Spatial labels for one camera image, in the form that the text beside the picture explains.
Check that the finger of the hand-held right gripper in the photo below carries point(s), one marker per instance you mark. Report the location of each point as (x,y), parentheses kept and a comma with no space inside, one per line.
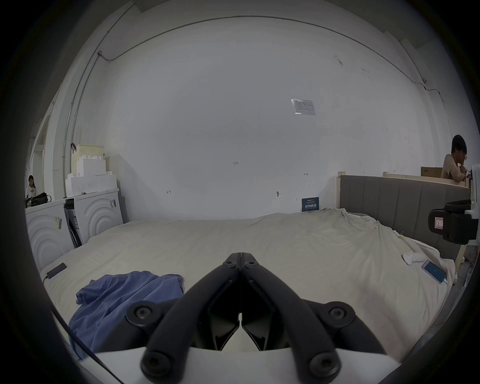
(437,221)

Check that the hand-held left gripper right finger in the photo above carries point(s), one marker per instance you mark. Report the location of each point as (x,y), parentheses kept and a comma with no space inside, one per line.
(300,318)

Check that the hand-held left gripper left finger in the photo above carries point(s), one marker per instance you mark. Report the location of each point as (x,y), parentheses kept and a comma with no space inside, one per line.
(176,318)

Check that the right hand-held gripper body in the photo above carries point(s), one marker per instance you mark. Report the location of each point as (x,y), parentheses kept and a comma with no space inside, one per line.
(459,223)

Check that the smartphone with blue screen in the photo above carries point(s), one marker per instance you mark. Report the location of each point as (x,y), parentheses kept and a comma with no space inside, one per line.
(434,270)

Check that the brown carton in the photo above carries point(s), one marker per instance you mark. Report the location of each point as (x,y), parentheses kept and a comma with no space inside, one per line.
(431,171)

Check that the grey padded headboard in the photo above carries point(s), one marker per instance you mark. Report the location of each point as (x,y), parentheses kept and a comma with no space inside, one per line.
(390,202)

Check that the blue shirt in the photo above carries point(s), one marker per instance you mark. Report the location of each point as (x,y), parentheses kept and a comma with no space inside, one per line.
(112,300)

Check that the bed with beige sheet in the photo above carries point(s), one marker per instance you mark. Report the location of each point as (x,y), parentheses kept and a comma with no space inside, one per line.
(262,240)

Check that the blue sign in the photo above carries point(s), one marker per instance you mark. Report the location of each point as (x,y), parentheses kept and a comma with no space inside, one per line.
(310,204)

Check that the black phone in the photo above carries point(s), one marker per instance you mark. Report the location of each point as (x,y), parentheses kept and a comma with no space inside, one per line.
(56,270)

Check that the white foam blocks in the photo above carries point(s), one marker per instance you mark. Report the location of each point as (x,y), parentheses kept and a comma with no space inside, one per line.
(92,176)

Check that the black bag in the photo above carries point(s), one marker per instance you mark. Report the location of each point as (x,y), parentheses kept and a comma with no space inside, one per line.
(40,198)

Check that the beige laundry basket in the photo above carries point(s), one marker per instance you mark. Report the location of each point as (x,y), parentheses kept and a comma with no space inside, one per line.
(88,150)

